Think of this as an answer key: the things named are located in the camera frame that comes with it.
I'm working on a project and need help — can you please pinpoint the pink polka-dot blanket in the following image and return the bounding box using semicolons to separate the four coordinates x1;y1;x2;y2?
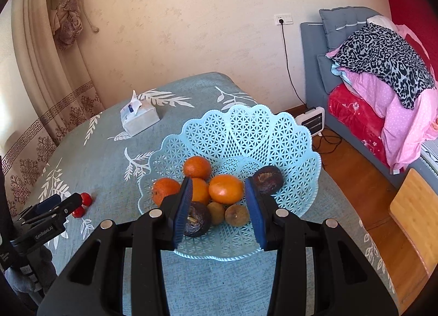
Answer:
326;25;437;174

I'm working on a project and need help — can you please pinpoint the wooden chair seat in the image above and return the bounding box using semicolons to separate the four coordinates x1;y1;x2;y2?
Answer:
389;168;438;276

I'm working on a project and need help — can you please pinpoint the white tissue pack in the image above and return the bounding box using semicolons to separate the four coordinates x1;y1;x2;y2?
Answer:
120;91;160;137

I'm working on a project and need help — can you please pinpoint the leopard print cloth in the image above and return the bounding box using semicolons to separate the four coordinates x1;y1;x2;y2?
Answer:
333;23;436;110

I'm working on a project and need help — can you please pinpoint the red tomato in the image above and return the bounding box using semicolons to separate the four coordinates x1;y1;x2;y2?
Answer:
72;205;85;218
81;192;93;207

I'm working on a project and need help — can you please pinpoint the orange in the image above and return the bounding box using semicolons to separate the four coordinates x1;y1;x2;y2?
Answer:
209;174;244;205

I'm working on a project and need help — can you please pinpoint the white wall socket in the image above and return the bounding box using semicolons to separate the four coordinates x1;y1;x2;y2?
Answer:
274;13;294;25

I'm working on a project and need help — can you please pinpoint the curtain tieback tassel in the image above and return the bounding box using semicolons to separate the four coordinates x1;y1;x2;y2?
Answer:
48;0;99;50

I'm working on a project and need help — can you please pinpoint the light blue plastic basket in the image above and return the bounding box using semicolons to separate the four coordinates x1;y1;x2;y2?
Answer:
138;105;321;261

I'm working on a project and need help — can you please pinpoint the small kiwi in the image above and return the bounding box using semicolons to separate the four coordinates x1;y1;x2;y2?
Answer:
207;202;225;226

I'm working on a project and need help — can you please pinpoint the brown kiwi fruit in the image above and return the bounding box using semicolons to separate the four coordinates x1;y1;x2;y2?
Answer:
224;204;250;227

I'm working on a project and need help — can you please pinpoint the dark purple passion fruit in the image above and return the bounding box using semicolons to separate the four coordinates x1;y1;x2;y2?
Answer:
252;165;284;194

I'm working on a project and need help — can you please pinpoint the grey cushioned headboard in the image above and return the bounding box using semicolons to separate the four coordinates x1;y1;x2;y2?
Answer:
300;6;378;110

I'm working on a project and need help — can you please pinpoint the small orange tangerine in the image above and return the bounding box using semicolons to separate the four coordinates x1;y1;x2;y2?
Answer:
192;178;210;205

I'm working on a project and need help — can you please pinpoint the white electric heater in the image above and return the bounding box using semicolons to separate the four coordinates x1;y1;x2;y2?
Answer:
295;107;325;137

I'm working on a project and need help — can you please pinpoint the black power cable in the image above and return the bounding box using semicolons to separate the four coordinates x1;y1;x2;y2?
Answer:
279;19;343;166

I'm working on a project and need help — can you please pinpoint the teal leaf-pattern tablecloth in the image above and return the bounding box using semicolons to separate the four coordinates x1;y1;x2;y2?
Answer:
30;73;398;315

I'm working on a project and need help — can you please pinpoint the beige patterned curtain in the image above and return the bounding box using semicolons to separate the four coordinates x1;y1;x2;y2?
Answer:
1;0;103;215

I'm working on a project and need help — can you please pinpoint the red floral blanket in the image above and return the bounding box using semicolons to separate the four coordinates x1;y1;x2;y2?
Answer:
328;84;389;168

